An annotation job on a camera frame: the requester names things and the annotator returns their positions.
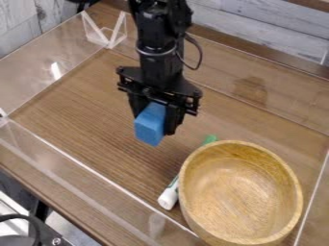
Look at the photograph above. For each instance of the blue rectangular block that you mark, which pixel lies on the blue rectangular block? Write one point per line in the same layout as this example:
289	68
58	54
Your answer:
149	124

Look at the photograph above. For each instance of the white green marker pen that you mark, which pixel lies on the white green marker pen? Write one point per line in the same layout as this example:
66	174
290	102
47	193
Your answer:
169	197

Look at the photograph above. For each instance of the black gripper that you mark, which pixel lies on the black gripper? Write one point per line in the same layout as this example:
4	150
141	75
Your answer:
157	82

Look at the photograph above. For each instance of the brown wooden bowl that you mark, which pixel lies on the brown wooden bowl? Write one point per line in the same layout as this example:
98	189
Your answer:
240	193

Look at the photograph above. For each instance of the black metal table leg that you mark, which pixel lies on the black metal table leg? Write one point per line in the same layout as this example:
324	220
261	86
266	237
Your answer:
42	211

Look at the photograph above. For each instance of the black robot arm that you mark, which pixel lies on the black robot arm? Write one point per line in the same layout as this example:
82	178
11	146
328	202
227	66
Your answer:
162	22

